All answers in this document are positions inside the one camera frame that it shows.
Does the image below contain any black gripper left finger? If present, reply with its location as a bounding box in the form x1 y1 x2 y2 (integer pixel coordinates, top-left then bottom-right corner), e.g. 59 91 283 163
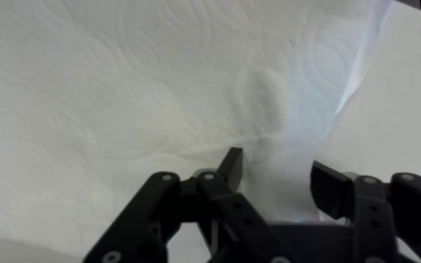
84 147 297 263

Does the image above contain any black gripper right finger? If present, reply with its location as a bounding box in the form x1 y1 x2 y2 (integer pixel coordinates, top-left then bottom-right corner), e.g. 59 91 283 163
310 160 421 263

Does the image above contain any white paper napkin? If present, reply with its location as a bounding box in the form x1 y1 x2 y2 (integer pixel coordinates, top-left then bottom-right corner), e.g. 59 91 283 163
0 0 398 261

